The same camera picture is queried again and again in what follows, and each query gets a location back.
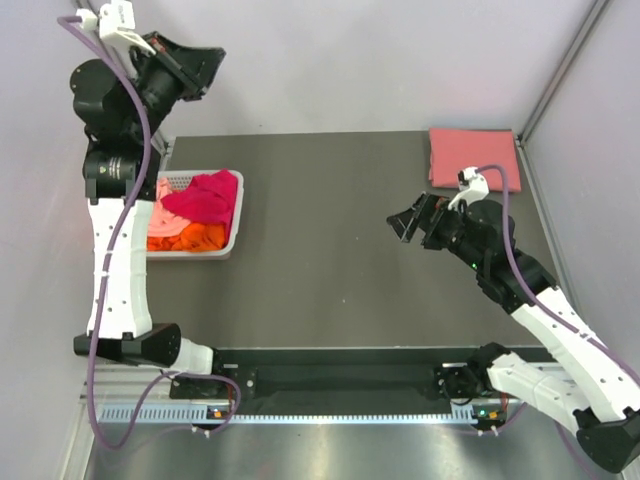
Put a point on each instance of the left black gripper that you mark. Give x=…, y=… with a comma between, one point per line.
x=192, y=69

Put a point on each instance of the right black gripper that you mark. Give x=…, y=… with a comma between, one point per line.
x=433, y=210

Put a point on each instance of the magenta t shirt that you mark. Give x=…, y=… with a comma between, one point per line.
x=208, y=199

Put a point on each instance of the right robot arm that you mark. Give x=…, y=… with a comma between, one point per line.
x=599, y=404

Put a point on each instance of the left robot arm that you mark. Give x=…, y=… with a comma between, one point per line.
x=121, y=114

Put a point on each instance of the folded salmon pink t shirt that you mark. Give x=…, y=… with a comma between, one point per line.
x=453, y=150

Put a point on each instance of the light pink t shirt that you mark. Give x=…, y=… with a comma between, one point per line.
x=163, y=223

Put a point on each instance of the orange t shirt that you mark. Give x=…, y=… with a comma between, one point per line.
x=194, y=238

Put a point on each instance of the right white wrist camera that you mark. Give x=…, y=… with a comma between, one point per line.
x=473, y=187

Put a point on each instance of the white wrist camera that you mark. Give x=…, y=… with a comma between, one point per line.
x=473, y=187
x=115, y=25

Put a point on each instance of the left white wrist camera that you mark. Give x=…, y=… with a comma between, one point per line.
x=115, y=25

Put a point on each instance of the aluminium frame rail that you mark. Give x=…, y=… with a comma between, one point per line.
x=577, y=44

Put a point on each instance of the slotted cable duct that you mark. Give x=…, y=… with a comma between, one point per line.
x=212, y=415

